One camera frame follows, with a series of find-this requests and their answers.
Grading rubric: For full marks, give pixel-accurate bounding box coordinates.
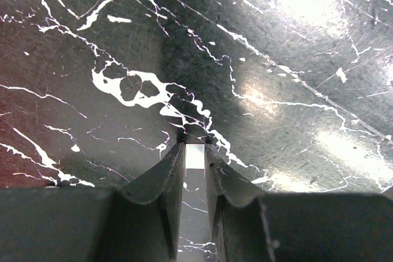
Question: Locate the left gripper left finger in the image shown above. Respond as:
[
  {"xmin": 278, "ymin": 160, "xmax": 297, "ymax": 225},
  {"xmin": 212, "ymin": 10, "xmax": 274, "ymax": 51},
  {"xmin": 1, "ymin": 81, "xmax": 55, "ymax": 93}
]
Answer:
[{"xmin": 1, "ymin": 143, "xmax": 185, "ymax": 261}]

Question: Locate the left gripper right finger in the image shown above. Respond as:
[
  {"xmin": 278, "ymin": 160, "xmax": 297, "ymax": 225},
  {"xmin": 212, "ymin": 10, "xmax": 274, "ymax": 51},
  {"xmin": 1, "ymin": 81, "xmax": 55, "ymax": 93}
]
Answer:
[{"xmin": 204, "ymin": 144, "xmax": 392, "ymax": 261}]

